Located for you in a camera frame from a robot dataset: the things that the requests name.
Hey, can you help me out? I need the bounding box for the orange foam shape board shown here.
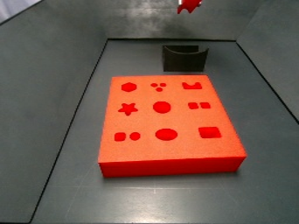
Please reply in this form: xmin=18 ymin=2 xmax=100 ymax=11
xmin=97 ymin=75 xmax=246 ymax=178

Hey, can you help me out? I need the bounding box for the black curved fixture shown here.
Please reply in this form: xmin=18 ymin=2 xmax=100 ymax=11
xmin=162 ymin=45 xmax=209 ymax=72

